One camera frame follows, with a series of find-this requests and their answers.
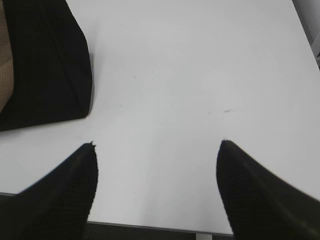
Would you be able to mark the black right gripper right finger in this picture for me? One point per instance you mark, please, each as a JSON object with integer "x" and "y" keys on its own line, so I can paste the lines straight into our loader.
{"x": 259, "y": 205}

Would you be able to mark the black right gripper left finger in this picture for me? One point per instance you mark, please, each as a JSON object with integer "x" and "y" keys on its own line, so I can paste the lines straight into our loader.
{"x": 57, "y": 206}

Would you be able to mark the black fabric tote bag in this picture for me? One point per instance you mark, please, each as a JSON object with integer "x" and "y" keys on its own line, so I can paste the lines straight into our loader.
{"x": 52, "y": 75}

